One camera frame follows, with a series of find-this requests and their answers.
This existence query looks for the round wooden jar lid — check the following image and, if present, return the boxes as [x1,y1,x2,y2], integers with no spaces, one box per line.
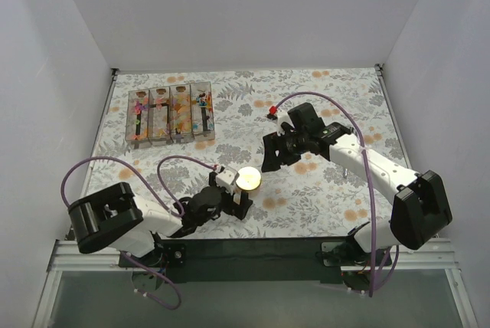
[235,166,262,192]

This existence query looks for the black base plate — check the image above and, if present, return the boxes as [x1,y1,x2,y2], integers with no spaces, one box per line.
[318,242,371,293]
[133,234,187,268]

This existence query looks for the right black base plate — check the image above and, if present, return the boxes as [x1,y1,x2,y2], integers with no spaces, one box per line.
[318,242,371,293]

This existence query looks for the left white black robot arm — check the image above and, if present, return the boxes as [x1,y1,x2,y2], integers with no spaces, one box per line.
[68,167,262,267]

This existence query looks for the clear compartment candy box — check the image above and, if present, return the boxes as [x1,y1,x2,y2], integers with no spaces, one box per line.
[125,81,215,149]

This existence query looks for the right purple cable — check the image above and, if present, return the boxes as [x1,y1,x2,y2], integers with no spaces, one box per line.
[275,91,400,298]

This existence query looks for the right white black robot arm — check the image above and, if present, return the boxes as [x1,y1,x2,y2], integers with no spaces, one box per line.
[261,103,452,265]

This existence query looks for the aluminium frame rail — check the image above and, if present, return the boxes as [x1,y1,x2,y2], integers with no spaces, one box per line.
[32,238,478,327]

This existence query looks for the floral patterned table mat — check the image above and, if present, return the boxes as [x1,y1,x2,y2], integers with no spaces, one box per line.
[88,68,407,238]

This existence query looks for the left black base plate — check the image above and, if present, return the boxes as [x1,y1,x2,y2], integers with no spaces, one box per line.
[133,234,187,268]

